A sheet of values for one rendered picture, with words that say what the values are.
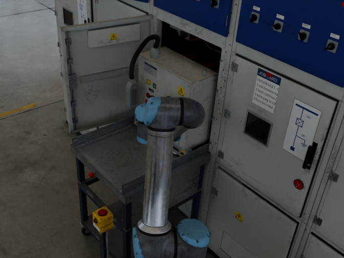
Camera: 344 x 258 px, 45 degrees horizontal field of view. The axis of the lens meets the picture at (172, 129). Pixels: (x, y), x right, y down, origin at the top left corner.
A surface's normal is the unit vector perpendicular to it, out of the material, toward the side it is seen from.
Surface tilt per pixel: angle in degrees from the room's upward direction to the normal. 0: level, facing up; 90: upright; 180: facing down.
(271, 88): 90
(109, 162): 0
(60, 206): 0
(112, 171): 0
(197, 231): 9
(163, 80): 90
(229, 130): 90
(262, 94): 90
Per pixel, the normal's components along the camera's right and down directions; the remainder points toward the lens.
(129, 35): 0.53, 0.50
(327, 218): -0.76, 0.33
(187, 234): 0.20, -0.85
